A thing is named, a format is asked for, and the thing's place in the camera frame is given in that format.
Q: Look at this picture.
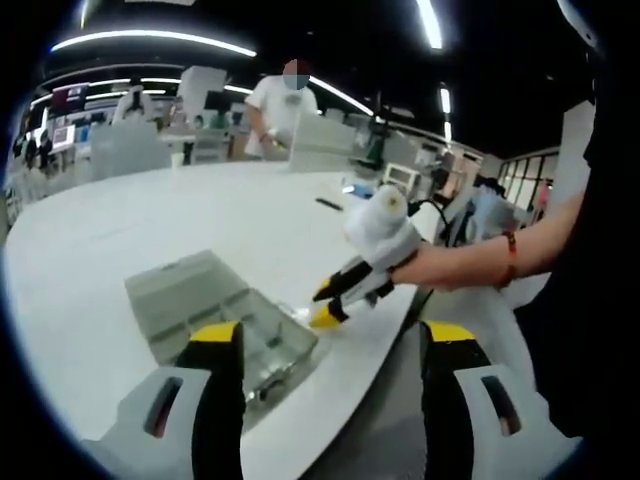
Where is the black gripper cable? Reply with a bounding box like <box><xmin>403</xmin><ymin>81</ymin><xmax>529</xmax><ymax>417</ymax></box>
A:
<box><xmin>405</xmin><ymin>198</ymin><xmax>454</xmax><ymax>246</ymax></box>

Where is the green machine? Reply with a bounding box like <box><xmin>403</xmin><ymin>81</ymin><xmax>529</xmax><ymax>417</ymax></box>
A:
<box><xmin>364</xmin><ymin>119</ymin><xmax>390</xmax><ymax>165</ymax></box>

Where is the grey transparent guide fixture box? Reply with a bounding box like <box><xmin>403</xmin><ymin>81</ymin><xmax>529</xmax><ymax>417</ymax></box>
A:
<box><xmin>123</xmin><ymin>249</ymin><xmax>321</xmax><ymax>409</ymax></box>

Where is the white partition screen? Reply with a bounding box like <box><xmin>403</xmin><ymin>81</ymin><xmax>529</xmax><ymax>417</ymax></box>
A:
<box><xmin>288</xmin><ymin>110</ymin><xmax>355</xmax><ymax>175</ymax></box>

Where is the person's black shirt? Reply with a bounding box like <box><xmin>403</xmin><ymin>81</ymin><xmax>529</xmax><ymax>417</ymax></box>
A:
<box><xmin>514</xmin><ymin>74</ymin><xmax>640</xmax><ymax>441</ymax></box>

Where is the dark red wall screen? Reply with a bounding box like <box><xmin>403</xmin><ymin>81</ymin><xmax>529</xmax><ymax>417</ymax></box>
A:
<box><xmin>51</xmin><ymin>83</ymin><xmax>90</xmax><ymax>112</ymax></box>

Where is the person's right hand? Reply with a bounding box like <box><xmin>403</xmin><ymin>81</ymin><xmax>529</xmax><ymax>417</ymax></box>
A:
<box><xmin>389</xmin><ymin>239</ymin><xmax>454</xmax><ymax>294</ymax></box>

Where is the crumpled clear plastic bag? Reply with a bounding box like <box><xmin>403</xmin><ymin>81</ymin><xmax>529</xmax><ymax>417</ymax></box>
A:
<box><xmin>285</xmin><ymin>302</ymin><xmax>322</xmax><ymax>322</ymax></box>

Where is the white worn device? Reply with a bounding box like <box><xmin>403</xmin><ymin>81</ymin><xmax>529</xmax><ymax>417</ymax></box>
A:
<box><xmin>557</xmin><ymin>0</ymin><xmax>601</xmax><ymax>49</ymax></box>

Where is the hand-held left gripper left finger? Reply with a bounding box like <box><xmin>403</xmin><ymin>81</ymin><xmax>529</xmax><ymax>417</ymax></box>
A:
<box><xmin>82</xmin><ymin>320</ymin><xmax>247</xmax><ymax>480</ymax></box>

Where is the curved ceiling light strip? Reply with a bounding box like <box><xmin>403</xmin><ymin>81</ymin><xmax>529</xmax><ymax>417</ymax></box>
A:
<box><xmin>49</xmin><ymin>28</ymin><xmax>258</xmax><ymax>57</ymax></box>

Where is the straight ceiling light strip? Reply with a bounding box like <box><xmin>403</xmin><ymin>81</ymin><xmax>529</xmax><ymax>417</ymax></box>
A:
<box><xmin>415</xmin><ymin>0</ymin><xmax>445</xmax><ymax>50</ymax></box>
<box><xmin>307</xmin><ymin>74</ymin><xmax>375</xmax><ymax>117</ymax></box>

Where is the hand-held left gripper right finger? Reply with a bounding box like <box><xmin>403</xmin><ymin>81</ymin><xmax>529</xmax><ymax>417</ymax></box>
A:
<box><xmin>418</xmin><ymin>319</ymin><xmax>584</xmax><ymax>480</ymax></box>

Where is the grey mesh office chair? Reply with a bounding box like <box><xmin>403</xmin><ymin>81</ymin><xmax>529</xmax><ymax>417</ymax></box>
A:
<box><xmin>309</xmin><ymin>299</ymin><xmax>546</xmax><ymax>480</ymax></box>

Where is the grey partition screen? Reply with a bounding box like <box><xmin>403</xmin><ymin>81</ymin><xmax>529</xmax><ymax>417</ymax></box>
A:
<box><xmin>88</xmin><ymin>121</ymin><xmax>172</xmax><ymax>182</ymax></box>

